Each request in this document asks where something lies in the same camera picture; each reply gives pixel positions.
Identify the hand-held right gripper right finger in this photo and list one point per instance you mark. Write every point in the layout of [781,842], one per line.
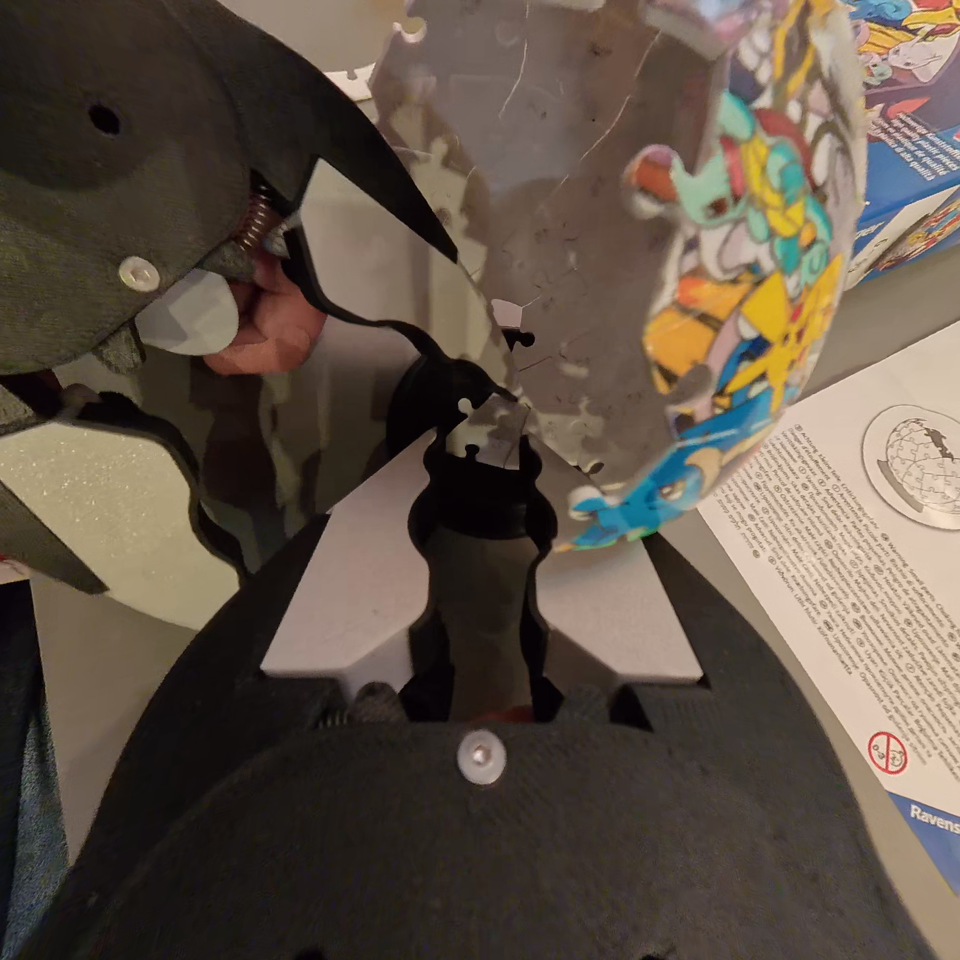
[607,615]

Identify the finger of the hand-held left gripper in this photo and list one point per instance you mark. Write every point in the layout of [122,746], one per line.
[112,487]
[367,247]

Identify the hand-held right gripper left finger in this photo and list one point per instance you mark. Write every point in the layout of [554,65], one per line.
[352,585]

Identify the grey puzzle piece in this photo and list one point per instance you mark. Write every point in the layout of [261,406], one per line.
[495,427]

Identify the loose white puzzle piece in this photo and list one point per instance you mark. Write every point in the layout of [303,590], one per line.
[356,52]

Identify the blue puzzle box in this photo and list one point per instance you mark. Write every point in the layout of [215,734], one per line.
[922,90]

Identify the person's left hand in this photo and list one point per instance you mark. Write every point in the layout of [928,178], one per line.
[277,330]

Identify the white instruction sheet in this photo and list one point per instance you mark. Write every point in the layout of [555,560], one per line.
[825,562]

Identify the person's blue jeans leg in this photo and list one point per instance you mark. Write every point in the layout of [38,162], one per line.
[30,825]

